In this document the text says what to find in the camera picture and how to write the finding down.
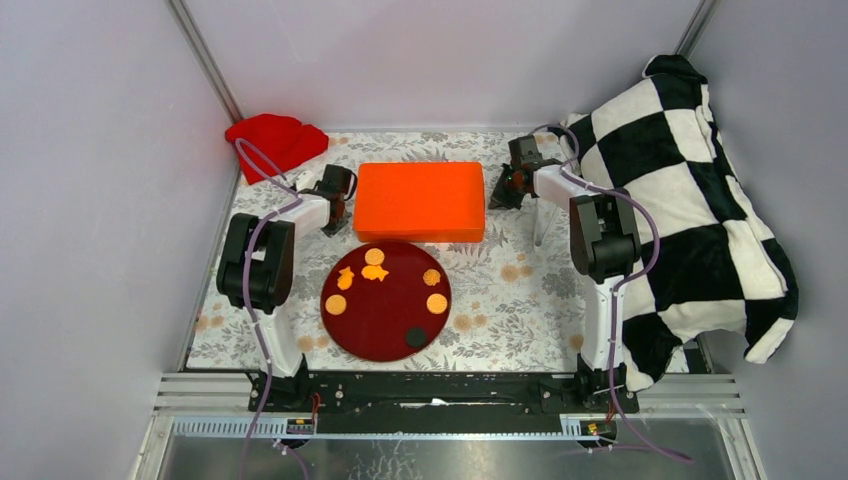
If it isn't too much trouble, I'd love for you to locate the floral table mat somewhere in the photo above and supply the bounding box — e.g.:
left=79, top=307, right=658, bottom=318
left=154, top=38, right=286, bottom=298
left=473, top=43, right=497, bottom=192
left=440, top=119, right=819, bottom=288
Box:
left=186, top=130, right=690, bottom=374

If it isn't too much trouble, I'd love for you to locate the round orange cookie top left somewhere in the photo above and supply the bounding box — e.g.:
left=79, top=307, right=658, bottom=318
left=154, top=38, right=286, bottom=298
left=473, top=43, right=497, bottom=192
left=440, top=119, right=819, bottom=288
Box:
left=364, top=248, right=385, bottom=266

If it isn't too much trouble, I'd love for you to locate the flower shaped orange cookie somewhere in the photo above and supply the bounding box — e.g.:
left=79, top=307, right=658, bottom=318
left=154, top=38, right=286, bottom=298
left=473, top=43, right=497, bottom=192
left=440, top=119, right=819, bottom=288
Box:
left=422, top=269, right=442, bottom=286

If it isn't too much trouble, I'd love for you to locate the black white checkered blanket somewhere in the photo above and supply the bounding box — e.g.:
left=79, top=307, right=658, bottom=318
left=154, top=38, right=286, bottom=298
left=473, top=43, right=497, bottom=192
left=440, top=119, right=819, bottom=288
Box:
left=559, top=55, right=799, bottom=391

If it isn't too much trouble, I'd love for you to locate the orange tin lid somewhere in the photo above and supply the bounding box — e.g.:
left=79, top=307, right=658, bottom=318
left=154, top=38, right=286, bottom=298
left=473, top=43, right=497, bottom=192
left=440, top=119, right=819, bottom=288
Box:
left=353, top=161, right=486, bottom=243

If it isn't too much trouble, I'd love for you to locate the round orange cookie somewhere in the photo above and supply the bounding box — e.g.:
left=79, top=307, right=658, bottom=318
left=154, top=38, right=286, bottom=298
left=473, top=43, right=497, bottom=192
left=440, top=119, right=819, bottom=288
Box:
left=324, top=294, right=347, bottom=316
left=364, top=248, right=385, bottom=266
left=426, top=293, right=449, bottom=315

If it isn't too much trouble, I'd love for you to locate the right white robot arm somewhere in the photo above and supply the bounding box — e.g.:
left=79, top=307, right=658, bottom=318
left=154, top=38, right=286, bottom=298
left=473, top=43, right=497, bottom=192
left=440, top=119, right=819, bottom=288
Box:
left=488, top=135, right=641, bottom=372

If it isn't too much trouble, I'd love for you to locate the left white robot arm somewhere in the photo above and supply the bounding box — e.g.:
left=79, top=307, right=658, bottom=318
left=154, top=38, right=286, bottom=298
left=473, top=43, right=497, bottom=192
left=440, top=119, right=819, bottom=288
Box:
left=215, top=165, right=358, bottom=411

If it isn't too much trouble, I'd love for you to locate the orange fish cookie left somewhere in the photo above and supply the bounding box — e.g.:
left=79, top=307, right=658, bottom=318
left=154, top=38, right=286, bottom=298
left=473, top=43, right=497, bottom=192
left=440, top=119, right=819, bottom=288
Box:
left=337, top=267, right=355, bottom=291

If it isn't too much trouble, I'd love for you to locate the dark red round plate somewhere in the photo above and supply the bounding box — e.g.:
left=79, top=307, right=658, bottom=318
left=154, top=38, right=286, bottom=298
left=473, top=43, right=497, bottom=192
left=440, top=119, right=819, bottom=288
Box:
left=319, top=241, right=452, bottom=363

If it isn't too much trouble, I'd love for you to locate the orange fish cookie right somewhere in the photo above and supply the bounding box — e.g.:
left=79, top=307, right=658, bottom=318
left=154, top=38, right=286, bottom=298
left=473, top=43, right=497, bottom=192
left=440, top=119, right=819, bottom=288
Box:
left=361, top=265, right=389, bottom=282

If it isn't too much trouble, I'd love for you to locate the orange fish cookie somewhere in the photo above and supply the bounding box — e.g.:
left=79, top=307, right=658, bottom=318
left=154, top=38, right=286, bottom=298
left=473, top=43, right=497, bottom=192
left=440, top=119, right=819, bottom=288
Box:
left=361, top=265, right=389, bottom=282
left=337, top=267, right=355, bottom=291

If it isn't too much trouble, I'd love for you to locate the red cloth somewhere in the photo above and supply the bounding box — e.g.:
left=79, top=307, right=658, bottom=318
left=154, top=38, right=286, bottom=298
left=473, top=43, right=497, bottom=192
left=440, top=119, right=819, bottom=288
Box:
left=224, top=113, right=329, bottom=185

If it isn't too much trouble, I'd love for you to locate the round orange cookie bottom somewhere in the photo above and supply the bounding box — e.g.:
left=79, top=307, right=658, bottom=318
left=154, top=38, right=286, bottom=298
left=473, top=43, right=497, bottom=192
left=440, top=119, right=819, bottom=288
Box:
left=426, top=293, right=449, bottom=315

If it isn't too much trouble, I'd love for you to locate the black round cookie right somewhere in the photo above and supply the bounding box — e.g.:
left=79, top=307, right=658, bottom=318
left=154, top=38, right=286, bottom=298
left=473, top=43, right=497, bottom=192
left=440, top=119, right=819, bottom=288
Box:
left=405, top=327, right=429, bottom=349

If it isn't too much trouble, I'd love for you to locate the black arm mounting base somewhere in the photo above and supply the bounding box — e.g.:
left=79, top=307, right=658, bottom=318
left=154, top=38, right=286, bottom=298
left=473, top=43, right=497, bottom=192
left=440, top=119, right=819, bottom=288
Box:
left=248, top=370, right=612, bottom=434

